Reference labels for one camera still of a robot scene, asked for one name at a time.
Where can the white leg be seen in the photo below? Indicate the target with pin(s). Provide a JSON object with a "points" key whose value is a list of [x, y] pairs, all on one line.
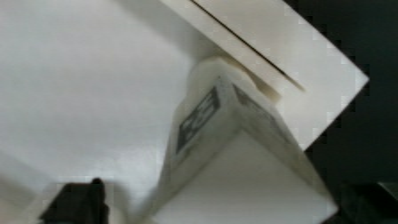
{"points": [[239, 179]]}

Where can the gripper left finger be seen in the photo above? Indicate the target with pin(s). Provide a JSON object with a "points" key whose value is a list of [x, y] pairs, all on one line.
{"points": [[74, 205]]}

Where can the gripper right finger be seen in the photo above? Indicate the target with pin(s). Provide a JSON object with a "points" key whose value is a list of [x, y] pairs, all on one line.
{"points": [[371, 202]]}

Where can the white square tabletop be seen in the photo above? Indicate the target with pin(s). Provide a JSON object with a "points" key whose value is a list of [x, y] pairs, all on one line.
{"points": [[97, 60]]}

